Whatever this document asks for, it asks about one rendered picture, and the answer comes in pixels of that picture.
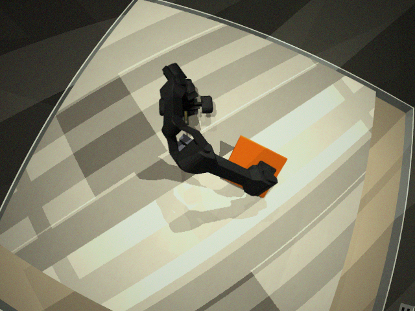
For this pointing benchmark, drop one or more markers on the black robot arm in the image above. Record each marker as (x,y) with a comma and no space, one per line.
(198,156)

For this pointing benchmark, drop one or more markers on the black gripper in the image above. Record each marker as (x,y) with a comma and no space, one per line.
(193,106)

